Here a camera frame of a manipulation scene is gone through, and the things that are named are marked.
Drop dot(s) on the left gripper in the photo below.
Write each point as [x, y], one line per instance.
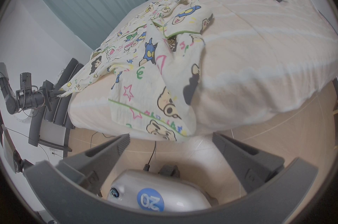
[37, 99]

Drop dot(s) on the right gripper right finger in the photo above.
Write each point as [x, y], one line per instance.
[264, 167]

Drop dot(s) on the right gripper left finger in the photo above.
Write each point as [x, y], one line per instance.
[76, 170]

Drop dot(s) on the white printed pyjama top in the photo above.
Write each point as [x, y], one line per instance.
[147, 80]

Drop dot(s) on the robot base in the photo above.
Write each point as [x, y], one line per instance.
[179, 191]

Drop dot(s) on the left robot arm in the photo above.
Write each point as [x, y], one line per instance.
[12, 104]

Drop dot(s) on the bed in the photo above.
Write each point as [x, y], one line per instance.
[264, 46]

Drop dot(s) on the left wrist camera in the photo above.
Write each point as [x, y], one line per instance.
[25, 80]

